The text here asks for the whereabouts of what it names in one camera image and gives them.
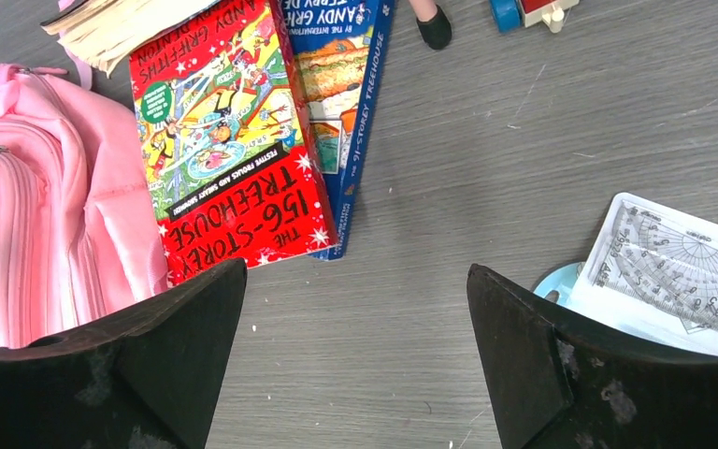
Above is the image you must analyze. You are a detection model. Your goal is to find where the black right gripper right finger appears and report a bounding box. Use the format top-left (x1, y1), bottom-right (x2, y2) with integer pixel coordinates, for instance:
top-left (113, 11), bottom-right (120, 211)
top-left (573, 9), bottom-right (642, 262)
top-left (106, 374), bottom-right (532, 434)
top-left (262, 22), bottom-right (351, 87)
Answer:
top-left (467, 264), bottom-right (718, 448)

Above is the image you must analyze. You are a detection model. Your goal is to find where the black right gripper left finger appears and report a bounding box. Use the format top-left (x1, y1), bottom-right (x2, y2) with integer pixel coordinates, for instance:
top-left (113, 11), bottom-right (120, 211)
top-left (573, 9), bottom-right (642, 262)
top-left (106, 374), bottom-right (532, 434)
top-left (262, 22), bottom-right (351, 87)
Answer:
top-left (0, 259), bottom-right (247, 448)

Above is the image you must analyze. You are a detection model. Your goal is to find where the pink student backpack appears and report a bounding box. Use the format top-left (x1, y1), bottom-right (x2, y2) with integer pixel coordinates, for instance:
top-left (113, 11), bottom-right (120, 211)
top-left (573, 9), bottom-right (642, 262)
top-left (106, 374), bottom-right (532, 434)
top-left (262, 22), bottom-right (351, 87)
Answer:
top-left (0, 64), bottom-right (168, 348)

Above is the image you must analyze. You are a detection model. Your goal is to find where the light blue round object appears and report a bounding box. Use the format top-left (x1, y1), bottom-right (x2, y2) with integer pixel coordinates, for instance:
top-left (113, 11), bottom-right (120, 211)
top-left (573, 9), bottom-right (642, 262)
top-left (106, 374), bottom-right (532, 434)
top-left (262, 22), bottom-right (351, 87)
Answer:
top-left (534, 262), bottom-right (584, 306)

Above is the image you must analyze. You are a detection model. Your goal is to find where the clear geometry ruler set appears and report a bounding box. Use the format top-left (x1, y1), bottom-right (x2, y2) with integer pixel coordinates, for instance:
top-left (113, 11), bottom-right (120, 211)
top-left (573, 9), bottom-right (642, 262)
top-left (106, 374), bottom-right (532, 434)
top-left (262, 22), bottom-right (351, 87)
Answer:
top-left (560, 193), bottom-right (718, 355)

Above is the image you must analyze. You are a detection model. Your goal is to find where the red 156-storey treehouse book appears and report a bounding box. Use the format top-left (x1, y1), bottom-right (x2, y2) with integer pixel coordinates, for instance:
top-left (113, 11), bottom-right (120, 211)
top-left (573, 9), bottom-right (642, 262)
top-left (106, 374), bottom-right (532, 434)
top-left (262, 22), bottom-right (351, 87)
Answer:
top-left (129, 1), bottom-right (337, 285)

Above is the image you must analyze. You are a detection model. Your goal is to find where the thick worn paperback book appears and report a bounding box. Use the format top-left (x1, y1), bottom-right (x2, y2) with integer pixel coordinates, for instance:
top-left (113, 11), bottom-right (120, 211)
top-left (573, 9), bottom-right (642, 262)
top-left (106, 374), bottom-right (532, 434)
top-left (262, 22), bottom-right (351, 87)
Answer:
top-left (40, 0), bottom-right (215, 75)

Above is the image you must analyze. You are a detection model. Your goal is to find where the colourful toy block train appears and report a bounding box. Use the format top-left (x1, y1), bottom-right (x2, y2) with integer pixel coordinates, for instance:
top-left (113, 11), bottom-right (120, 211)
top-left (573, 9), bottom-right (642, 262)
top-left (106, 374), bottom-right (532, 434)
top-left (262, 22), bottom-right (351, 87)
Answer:
top-left (488, 0), bottom-right (580, 34)

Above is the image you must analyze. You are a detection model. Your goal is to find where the blue 91-storey treehouse book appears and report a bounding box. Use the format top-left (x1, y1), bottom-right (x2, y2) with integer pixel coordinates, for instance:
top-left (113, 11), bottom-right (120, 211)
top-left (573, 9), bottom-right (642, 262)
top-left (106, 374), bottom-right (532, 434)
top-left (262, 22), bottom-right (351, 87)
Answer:
top-left (281, 0), bottom-right (396, 261)

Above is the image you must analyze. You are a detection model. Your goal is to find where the pink tripod stand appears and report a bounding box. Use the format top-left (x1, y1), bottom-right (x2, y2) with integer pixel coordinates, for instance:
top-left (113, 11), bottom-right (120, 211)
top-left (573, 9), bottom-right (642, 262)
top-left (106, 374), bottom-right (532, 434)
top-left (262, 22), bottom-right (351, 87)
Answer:
top-left (409, 0), bottom-right (452, 51)

